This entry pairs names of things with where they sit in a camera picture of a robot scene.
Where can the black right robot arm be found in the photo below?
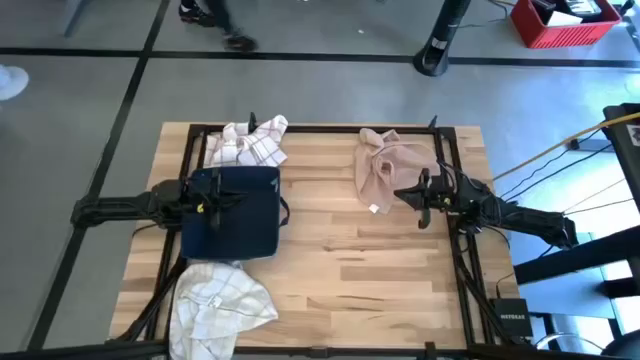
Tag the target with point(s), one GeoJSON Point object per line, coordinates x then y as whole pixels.
{"type": "Point", "coordinates": [530, 220]}

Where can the black metal table frame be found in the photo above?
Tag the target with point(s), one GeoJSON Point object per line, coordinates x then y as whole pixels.
{"type": "Point", "coordinates": [320, 129]}

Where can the red plastic crate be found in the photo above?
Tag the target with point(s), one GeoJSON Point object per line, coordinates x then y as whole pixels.
{"type": "Point", "coordinates": [550, 37]}

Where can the pink beige towel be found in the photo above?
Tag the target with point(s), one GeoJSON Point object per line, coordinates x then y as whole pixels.
{"type": "Point", "coordinates": [380, 165]}

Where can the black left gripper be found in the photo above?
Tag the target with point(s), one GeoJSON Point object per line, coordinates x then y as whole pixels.
{"type": "Point", "coordinates": [202, 192]}

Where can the grey metal post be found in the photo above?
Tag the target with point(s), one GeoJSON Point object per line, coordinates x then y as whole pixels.
{"type": "Point", "coordinates": [75, 17]}

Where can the black tower stand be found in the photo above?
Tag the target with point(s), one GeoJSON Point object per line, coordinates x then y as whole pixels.
{"type": "Point", "coordinates": [440, 45]}

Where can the black Netgear network switch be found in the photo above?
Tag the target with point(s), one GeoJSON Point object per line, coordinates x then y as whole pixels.
{"type": "Point", "coordinates": [512, 317]}

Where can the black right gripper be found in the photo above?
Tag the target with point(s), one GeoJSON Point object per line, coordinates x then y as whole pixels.
{"type": "Point", "coordinates": [440, 195]}

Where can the white towel grey checks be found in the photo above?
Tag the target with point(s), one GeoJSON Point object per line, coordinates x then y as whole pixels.
{"type": "Point", "coordinates": [215, 310]}

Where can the person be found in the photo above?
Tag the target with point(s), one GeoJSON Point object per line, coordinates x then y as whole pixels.
{"type": "Point", "coordinates": [235, 40]}

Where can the white towel red-brown checks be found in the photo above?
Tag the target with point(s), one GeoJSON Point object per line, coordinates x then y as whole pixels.
{"type": "Point", "coordinates": [250, 145]}

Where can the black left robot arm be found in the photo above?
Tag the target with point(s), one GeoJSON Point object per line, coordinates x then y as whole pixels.
{"type": "Point", "coordinates": [125, 205]}

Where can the black furniture beams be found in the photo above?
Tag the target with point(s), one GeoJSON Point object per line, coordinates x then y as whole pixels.
{"type": "Point", "coordinates": [575, 260]}

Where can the black power adapter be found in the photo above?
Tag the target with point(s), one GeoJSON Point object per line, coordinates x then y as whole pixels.
{"type": "Point", "coordinates": [575, 145]}

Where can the black device in crate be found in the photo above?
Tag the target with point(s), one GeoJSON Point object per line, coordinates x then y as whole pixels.
{"type": "Point", "coordinates": [580, 6]}

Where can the white box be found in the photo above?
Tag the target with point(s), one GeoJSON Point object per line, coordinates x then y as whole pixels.
{"type": "Point", "coordinates": [565, 19]}

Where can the white round floor base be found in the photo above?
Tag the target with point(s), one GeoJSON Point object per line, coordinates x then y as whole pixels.
{"type": "Point", "coordinates": [12, 82]}

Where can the black side desk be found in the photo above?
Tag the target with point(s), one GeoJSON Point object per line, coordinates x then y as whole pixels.
{"type": "Point", "coordinates": [631, 160]}

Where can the black round stool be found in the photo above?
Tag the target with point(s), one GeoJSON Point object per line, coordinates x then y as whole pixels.
{"type": "Point", "coordinates": [625, 350]}

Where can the navy fabric basket white label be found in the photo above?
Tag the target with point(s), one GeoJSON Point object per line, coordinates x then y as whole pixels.
{"type": "Point", "coordinates": [250, 225]}

